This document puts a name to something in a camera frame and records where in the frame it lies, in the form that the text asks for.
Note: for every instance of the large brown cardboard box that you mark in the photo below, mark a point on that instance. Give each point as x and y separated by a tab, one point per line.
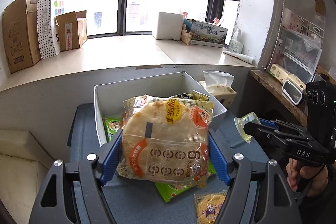
20	35

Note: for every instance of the beige packaged box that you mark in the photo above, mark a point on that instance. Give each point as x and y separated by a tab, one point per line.
281	75

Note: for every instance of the white lotion bottle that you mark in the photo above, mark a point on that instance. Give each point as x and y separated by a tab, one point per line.
235	44

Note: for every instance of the wooden side shelf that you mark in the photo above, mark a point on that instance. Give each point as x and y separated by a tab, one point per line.
275	88

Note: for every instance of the printed tissue carton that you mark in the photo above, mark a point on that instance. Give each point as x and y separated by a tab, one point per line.
207	34

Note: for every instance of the white box on sill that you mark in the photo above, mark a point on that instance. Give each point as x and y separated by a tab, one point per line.
167	26

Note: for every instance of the person's hand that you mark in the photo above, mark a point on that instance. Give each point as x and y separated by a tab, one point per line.
318	184

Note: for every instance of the clear plastic drawer organizer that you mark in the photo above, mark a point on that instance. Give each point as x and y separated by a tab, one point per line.
299	45

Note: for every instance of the beige tissue box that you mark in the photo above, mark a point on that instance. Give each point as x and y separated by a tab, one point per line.
219	85

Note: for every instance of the polka dot paper bag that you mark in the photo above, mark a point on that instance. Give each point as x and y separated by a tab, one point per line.
47	10

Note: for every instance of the black yellow snack bag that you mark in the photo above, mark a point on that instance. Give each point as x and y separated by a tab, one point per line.
195	95

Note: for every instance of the round rice cracker pack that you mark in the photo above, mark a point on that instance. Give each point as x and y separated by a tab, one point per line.
166	140

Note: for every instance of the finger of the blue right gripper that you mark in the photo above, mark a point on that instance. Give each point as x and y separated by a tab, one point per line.
269	124

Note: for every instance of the green cartoon snack bag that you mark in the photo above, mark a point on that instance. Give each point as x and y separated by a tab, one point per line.
166	191

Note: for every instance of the small brown cardboard box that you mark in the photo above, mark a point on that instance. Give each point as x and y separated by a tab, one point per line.
71	30

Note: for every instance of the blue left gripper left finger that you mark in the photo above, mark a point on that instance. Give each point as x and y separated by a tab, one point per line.
110	157

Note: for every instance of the white digital clock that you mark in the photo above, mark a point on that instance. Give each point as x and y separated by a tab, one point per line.
292	92

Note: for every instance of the white tube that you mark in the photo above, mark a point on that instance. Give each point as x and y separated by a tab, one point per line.
240	56

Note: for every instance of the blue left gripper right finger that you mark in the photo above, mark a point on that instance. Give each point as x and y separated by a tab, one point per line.
218	160

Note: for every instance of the yellow noodle snack packet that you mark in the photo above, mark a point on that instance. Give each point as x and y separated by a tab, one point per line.
208	206

